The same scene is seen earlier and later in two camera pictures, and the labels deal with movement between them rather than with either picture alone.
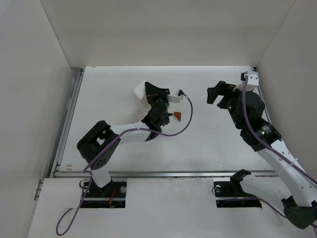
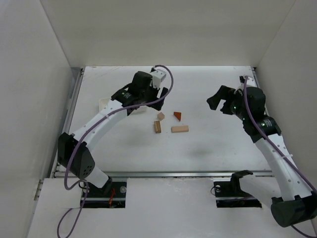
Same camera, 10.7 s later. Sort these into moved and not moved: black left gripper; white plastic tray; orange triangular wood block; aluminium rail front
Moved: white plastic tray; black left gripper
Not moved: aluminium rail front; orange triangular wood block
